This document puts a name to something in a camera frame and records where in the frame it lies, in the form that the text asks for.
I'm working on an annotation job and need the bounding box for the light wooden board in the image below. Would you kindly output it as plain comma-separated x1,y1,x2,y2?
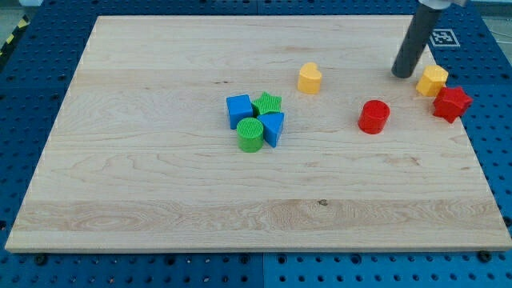
6,15,511,254

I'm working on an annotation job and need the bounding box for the silver arm flange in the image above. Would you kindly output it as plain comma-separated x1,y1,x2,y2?
418,0,468,10

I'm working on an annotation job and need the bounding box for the blue cube block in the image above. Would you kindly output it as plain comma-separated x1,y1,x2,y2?
226,94,254,130

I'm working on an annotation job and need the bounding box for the yellow hexagon block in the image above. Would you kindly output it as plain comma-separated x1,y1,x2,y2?
416,65,449,97

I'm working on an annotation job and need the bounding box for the red cylinder block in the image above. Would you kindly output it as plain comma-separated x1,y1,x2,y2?
358,99,390,134

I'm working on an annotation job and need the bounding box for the red star block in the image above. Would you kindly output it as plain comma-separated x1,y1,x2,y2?
433,86,473,123

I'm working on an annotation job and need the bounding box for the green cylinder block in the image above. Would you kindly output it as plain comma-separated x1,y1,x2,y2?
236,118,264,153

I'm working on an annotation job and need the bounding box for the white fiducial marker tag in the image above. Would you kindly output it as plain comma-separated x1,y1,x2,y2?
430,28,460,47

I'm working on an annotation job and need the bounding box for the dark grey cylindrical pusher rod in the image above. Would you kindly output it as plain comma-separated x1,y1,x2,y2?
391,3,442,78

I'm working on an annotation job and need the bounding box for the blue triangle block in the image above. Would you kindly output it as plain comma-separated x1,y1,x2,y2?
257,113,285,148

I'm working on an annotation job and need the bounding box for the yellow heart block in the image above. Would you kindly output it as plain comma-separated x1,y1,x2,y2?
297,62,322,94

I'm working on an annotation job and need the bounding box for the green star block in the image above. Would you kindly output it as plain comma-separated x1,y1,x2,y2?
252,91,282,117

